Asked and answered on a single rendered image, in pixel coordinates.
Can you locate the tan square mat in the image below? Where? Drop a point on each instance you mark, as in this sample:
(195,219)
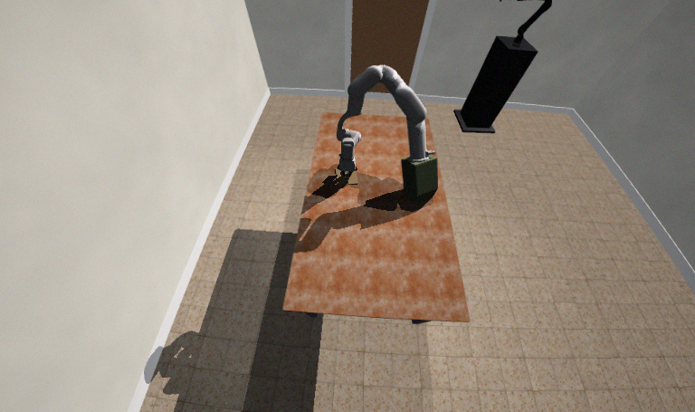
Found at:
(351,180)

